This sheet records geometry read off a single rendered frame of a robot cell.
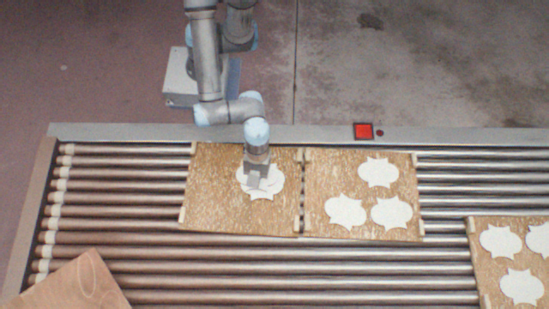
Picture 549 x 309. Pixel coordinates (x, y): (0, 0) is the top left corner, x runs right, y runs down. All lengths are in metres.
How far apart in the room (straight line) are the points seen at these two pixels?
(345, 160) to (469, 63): 1.89
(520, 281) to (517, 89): 1.94
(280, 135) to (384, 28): 1.86
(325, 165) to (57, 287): 0.98
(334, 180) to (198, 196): 0.49
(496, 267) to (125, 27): 2.75
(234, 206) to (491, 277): 0.90
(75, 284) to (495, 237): 1.38
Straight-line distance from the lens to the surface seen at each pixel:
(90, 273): 1.67
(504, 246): 1.90
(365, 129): 1.98
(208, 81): 1.56
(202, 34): 1.54
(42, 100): 3.43
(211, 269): 1.73
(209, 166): 1.86
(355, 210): 1.80
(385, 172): 1.89
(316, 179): 1.84
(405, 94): 3.32
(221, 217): 1.77
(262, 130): 1.51
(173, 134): 1.97
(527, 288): 1.89
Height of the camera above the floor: 2.57
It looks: 61 degrees down
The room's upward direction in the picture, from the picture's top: 3 degrees clockwise
